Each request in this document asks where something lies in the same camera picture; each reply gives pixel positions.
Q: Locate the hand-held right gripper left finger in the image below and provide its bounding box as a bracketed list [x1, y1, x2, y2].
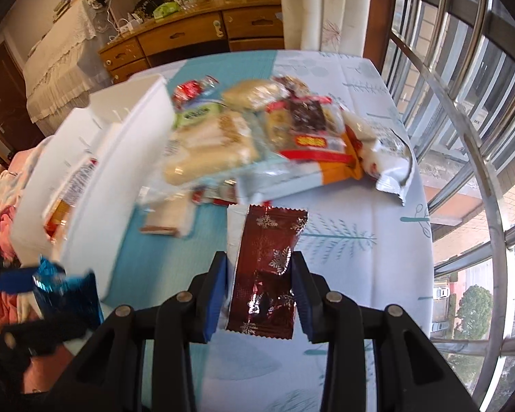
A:
[38, 251, 230, 412]

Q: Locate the white floral curtain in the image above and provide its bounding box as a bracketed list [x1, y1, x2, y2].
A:
[279, 0, 375, 57]

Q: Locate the metal window railing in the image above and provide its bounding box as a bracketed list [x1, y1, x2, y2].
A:
[378, 0, 515, 406]

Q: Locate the white power strip with cables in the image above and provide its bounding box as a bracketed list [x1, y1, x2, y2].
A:
[107, 9, 143, 38]

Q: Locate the wooden desk with drawers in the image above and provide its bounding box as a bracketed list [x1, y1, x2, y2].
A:
[98, 0, 285, 83]

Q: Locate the red round candy packet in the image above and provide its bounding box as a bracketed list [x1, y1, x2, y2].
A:
[173, 76, 219, 110]

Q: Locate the clear nut brittle packet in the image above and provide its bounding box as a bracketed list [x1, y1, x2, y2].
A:
[274, 75, 310, 97]

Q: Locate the white wafer packet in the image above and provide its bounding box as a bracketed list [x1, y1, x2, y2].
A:
[138, 201, 197, 238]

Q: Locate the green snack packet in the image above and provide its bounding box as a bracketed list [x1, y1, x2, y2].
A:
[175, 102, 223, 128]

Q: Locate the pink bedding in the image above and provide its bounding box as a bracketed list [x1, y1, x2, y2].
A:
[0, 146, 41, 340]

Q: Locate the blue foil snack packet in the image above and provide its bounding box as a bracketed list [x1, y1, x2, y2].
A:
[32, 256, 105, 331]

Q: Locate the black patterned box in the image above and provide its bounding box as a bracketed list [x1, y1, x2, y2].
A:
[133, 0, 175, 14]

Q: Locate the small red snack packet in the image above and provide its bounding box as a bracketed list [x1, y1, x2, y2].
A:
[191, 182, 238, 205]

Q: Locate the white plastic organizer box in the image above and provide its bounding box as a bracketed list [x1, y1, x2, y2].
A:
[9, 74, 176, 305]

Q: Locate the clear bread roll packet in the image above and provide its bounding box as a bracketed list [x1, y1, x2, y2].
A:
[162, 112, 262, 187]

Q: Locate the tree print tablecloth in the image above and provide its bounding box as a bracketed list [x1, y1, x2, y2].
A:
[107, 49, 435, 412]

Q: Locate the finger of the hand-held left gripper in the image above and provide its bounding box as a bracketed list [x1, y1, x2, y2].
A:
[2, 312, 90, 355]
[0, 266, 43, 293]

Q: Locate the open silver snack bag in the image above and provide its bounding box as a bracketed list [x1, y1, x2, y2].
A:
[342, 109, 415, 207]

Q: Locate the labelled clear snack packet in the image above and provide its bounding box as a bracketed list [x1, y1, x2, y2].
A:
[44, 159, 99, 242]

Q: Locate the green tissue pack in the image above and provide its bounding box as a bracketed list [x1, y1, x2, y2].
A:
[152, 2, 181, 20]

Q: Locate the orange and white snack packet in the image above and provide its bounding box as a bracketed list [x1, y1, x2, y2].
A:
[236, 131, 365, 207]

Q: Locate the brown wooden door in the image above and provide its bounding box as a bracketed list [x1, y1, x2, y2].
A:
[0, 41, 29, 156]

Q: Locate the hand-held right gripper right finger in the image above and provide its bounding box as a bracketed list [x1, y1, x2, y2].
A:
[289, 251, 481, 412]

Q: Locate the pale puffed rice snack packet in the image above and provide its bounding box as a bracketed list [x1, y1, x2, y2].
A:
[221, 79, 284, 111]

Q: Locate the dark red snowflake snack packet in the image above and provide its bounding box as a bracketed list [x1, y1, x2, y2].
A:
[225, 204, 310, 341]

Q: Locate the white lace cover cloth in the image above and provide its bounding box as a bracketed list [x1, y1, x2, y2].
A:
[23, 0, 113, 125]

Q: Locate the red label cake packet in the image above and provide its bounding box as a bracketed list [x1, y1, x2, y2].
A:
[264, 96, 358, 164]

